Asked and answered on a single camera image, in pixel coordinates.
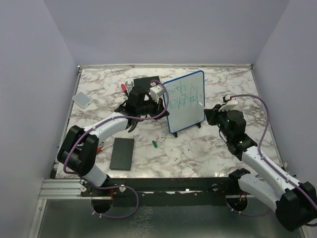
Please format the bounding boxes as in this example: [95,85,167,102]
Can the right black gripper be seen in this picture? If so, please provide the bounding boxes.
[206,104,232,140]

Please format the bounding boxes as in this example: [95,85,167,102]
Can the red handled screwdriver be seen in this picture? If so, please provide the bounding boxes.
[121,84,128,97]

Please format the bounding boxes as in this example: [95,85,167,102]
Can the black handled pliers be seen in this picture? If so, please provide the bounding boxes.
[114,105,142,133]

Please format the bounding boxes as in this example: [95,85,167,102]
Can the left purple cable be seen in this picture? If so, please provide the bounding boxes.
[63,79,170,174]

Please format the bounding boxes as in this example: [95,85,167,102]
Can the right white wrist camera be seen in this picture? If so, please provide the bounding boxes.
[218,95,238,112]

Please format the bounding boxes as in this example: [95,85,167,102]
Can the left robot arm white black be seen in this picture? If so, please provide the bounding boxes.
[57,80,169,196]

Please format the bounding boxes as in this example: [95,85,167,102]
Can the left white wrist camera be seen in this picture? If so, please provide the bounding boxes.
[150,84,165,104]

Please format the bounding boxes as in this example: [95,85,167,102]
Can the black network switch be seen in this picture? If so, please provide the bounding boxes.
[133,76,160,89]

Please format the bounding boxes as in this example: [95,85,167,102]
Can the white square device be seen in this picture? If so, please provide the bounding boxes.
[72,92,92,109]

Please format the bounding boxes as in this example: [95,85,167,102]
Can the silver wrench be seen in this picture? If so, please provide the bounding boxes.
[125,80,134,91]

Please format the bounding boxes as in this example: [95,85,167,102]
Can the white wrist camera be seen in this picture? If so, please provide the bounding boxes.
[218,95,238,112]
[150,84,165,104]

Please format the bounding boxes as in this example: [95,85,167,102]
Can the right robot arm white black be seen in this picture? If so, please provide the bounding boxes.
[204,104,317,231]

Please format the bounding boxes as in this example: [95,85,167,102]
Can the green marker cap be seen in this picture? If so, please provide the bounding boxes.
[152,140,158,148]

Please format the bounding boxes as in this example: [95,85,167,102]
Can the blue framed whiteboard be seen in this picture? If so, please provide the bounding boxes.
[163,70,206,137]

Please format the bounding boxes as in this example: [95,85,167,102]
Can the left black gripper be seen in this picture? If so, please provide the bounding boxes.
[137,95,169,120]

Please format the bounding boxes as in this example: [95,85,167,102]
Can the black rectangular box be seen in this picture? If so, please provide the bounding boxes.
[109,138,135,171]

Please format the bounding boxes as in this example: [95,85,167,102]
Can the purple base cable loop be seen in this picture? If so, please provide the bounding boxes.
[91,185,141,220]

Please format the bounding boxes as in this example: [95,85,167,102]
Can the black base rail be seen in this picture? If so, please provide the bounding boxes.
[49,170,251,208]

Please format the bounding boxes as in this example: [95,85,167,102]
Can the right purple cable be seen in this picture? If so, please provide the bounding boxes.
[229,94,317,226]

